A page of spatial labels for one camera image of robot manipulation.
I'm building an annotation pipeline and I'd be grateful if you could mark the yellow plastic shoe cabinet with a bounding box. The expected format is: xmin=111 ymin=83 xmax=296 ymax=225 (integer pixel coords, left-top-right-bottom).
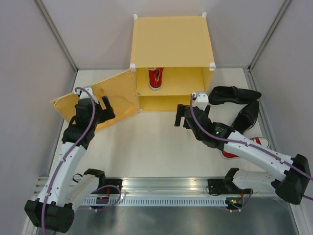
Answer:
xmin=130 ymin=12 xmax=216 ymax=112

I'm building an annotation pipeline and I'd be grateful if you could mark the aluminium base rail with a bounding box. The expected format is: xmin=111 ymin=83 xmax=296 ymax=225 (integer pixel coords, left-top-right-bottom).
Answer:
xmin=31 ymin=176 xmax=301 ymax=196

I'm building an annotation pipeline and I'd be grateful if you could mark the white slotted cable duct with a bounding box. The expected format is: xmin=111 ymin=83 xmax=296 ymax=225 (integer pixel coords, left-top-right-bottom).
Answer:
xmin=81 ymin=196 xmax=227 ymax=207

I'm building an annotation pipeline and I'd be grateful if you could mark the yellow cabinet door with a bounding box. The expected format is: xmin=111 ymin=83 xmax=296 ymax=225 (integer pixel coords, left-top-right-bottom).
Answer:
xmin=50 ymin=68 xmax=142 ymax=135

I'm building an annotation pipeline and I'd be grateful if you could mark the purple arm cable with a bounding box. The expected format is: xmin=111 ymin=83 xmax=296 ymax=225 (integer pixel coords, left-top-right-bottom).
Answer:
xmin=40 ymin=87 xmax=96 ymax=235
xmin=190 ymin=92 xmax=313 ymax=213

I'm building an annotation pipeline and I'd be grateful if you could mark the black patent loafer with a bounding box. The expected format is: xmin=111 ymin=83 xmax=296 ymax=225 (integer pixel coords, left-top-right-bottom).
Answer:
xmin=231 ymin=100 xmax=260 ymax=134
xmin=208 ymin=86 xmax=262 ymax=105

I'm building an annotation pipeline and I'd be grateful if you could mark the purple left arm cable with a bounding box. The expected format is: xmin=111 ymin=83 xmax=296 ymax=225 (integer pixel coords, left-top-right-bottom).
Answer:
xmin=40 ymin=87 xmax=96 ymax=235

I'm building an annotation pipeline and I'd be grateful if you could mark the right aluminium corner post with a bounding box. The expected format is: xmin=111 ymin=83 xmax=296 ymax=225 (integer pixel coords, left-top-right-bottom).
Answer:
xmin=246 ymin=0 xmax=294 ymax=71

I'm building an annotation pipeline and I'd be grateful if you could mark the aluminium corner frame post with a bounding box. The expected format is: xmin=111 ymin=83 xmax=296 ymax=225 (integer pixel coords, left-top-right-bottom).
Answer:
xmin=34 ymin=0 xmax=79 ymax=71

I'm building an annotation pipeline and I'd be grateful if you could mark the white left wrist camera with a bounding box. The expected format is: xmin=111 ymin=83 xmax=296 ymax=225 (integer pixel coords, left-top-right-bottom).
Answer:
xmin=74 ymin=86 xmax=99 ymax=104

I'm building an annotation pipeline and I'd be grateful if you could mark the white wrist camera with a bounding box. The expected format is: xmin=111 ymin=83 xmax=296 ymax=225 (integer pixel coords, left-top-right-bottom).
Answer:
xmin=74 ymin=86 xmax=99 ymax=104
xmin=191 ymin=92 xmax=209 ymax=111

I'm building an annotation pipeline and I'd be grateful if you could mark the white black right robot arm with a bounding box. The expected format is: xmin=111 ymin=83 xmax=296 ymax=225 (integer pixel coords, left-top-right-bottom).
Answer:
xmin=175 ymin=104 xmax=313 ymax=205

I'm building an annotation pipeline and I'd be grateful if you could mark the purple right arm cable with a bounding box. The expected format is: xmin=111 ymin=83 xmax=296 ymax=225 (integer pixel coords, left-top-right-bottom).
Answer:
xmin=190 ymin=92 xmax=313 ymax=213

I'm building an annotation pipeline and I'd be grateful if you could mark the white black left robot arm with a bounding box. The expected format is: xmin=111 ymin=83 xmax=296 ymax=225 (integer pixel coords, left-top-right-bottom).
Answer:
xmin=24 ymin=96 xmax=115 ymax=235

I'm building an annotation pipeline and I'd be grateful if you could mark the red canvas sneaker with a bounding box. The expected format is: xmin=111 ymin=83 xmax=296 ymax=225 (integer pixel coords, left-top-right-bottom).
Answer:
xmin=148 ymin=68 xmax=164 ymax=91
xmin=221 ymin=137 xmax=270 ymax=160

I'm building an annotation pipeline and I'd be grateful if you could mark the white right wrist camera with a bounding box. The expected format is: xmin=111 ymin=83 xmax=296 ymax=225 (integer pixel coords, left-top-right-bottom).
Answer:
xmin=191 ymin=92 xmax=209 ymax=111

